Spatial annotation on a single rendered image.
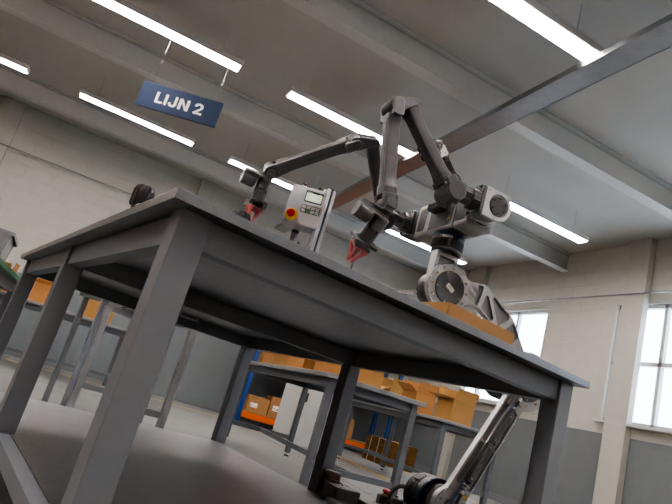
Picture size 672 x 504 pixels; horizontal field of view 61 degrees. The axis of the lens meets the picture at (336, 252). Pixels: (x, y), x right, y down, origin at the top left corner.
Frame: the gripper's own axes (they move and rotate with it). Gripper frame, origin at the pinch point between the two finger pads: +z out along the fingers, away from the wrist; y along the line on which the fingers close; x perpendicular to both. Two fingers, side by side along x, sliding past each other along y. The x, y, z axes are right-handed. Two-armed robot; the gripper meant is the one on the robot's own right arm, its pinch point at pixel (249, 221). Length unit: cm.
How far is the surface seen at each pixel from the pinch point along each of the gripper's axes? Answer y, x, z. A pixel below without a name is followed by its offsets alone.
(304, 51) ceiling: -239, 95, -254
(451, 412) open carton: -215, 386, 21
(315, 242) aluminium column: 1.5, 33.0, -4.9
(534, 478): 115, 57, 65
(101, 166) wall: -764, 48, -209
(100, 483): 117, -59, 87
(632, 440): -130, 596, -14
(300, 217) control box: -3.5, 24.3, -13.8
